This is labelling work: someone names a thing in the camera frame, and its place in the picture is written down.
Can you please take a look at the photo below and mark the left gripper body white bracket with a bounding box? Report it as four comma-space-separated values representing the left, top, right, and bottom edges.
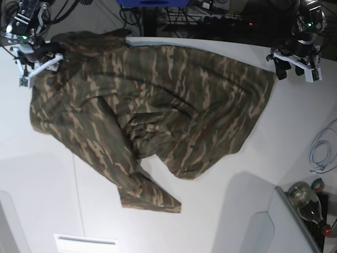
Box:
266, 40, 322, 82

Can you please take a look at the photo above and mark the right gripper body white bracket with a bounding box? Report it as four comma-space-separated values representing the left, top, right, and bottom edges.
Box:
14, 43, 66, 87

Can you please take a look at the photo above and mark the camouflage t-shirt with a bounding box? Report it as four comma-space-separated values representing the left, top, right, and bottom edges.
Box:
30, 32, 276, 213

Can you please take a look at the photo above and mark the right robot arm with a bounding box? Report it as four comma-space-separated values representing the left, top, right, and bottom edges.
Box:
5, 1, 65, 88

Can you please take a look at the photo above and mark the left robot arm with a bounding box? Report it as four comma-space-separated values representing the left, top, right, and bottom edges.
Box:
266, 1, 327, 83

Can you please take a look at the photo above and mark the black power strip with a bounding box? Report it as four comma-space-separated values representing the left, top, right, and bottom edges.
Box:
202, 16, 254, 27

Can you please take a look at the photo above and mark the blue box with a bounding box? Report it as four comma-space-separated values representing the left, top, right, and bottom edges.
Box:
117, 0, 194, 8

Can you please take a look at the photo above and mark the green tape roll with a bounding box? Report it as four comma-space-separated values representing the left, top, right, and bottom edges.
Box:
311, 178, 324, 193

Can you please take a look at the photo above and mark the clear plastic bottle red cap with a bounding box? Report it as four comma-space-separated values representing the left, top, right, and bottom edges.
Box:
288, 182, 332, 237

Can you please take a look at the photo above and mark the coiled white cable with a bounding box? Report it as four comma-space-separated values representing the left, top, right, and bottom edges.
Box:
308, 121, 337, 174

